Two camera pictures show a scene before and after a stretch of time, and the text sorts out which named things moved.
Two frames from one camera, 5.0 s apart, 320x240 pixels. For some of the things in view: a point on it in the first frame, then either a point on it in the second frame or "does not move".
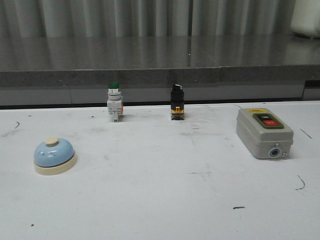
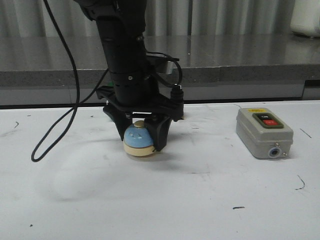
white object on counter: x=305 y=19 does not move
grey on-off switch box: x=263 y=134 does not move
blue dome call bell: x=54 y=156 -> x=138 y=140
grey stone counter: x=77 y=69 does not move
